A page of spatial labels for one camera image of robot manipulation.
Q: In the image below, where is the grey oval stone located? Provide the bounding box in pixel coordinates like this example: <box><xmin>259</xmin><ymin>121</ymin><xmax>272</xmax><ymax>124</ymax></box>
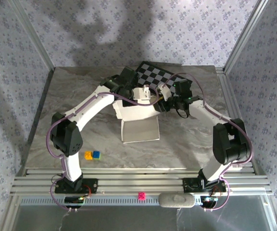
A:
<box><xmin>158</xmin><ymin>192</ymin><xmax>195</xmax><ymax>208</ymax></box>

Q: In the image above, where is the grey slotted cable duct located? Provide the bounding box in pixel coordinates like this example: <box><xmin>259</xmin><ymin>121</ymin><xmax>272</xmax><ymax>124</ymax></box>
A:
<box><xmin>20</xmin><ymin>197</ymin><xmax>203</xmax><ymax>206</ymax></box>

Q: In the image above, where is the small circuit board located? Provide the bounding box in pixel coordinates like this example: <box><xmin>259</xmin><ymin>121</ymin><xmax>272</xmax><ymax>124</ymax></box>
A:
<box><xmin>64</xmin><ymin>196</ymin><xmax>85</xmax><ymax>205</ymax></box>
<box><xmin>200</xmin><ymin>196</ymin><xmax>219</xmax><ymax>207</ymax></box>

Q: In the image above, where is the grey metal sheet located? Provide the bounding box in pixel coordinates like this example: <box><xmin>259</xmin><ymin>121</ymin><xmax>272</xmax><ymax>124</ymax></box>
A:
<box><xmin>8</xmin><ymin>195</ymin><xmax>277</xmax><ymax>231</ymax></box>

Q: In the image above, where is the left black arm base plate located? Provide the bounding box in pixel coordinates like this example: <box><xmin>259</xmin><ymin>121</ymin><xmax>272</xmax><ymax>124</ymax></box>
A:
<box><xmin>54</xmin><ymin>178</ymin><xmax>98</xmax><ymax>194</ymax></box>

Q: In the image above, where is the right small circuit board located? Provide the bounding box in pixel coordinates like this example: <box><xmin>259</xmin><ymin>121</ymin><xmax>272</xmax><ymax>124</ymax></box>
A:
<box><xmin>200</xmin><ymin>196</ymin><xmax>219</xmax><ymax>207</ymax></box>

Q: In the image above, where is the aluminium frame post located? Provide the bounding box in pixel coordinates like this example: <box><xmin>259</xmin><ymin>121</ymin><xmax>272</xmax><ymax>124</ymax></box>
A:
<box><xmin>8</xmin><ymin>0</ymin><xmax>57</xmax><ymax>70</ymax></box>
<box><xmin>223</xmin><ymin>0</ymin><xmax>272</xmax><ymax>74</ymax></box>

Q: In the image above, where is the aluminium side rail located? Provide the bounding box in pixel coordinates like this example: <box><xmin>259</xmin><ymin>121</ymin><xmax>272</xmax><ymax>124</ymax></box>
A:
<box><xmin>214</xmin><ymin>66</ymin><xmax>259</xmax><ymax>174</ymax></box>

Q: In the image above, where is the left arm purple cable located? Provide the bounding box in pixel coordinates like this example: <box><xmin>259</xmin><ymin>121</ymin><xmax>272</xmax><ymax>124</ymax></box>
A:
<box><xmin>46</xmin><ymin>92</ymin><xmax>160</xmax><ymax>213</ymax></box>

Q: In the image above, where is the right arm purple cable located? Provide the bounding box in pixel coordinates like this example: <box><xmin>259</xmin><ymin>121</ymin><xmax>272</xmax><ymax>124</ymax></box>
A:
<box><xmin>164</xmin><ymin>72</ymin><xmax>252</xmax><ymax>212</ymax></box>

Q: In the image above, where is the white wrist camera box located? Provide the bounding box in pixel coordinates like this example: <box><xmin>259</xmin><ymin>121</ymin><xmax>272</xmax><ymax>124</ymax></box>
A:
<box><xmin>131</xmin><ymin>85</ymin><xmax>151</xmax><ymax>101</ymax></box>
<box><xmin>157</xmin><ymin>82</ymin><xmax>171</xmax><ymax>101</ymax></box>

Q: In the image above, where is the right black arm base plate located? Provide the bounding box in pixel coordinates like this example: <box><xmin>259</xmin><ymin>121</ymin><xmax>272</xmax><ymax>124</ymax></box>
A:
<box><xmin>183</xmin><ymin>178</ymin><xmax>227</xmax><ymax>193</ymax></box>

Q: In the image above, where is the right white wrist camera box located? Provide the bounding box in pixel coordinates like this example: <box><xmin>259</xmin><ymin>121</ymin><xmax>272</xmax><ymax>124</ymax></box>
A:
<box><xmin>157</xmin><ymin>82</ymin><xmax>171</xmax><ymax>101</ymax></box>

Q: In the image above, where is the right aluminium frame post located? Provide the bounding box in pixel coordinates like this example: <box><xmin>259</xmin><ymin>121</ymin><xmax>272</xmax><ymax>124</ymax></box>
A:
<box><xmin>223</xmin><ymin>0</ymin><xmax>272</xmax><ymax>74</ymax></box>

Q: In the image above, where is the left aluminium frame post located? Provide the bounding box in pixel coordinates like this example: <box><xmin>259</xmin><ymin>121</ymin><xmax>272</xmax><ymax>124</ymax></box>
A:
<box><xmin>8</xmin><ymin>0</ymin><xmax>57</xmax><ymax>70</ymax></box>

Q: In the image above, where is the black white checkerboard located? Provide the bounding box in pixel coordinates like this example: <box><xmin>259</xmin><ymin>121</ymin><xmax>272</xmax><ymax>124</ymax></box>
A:
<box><xmin>135</xmin><ymin>61</ymin><xmax>193</xmax><ymax>97</ymax></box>

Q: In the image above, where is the left small circuit board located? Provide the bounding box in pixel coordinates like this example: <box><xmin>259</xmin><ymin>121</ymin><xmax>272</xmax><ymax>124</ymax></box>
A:
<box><xmin>64</xmin><ymin>196</ymin><xmax>85</xmax><ymax>205</ymax></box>

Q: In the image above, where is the aluminium rail bed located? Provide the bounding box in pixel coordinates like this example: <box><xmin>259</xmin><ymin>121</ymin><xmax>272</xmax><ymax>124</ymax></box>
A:
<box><xmin>10</xmin><ymin>167</ymin><xmax>273</xmax><ymax>196</ymax></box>

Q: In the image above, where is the white paper box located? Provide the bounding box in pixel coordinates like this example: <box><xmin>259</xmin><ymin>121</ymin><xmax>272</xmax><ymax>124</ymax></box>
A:
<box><xmin>113</xmin><ymin>91</ymin><xmax>161</xmax><ymax>144</ymax></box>

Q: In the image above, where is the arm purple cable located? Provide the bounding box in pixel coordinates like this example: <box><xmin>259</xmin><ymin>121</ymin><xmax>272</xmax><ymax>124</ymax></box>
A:
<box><xmin>46</xmin><ymin>92</ymin><xmax>160</xmax><ymax>213</ymax></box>
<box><xmin>164</xmin><ymin>72</ymin><xmax>252</xmax><ymax>212</ymax></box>

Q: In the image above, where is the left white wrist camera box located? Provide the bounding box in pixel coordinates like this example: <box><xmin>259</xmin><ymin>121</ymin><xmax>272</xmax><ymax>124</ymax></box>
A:
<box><xmin>131</xmin><ymin>85</ymin><xmax>151</xmax><ymax>101</ymax></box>

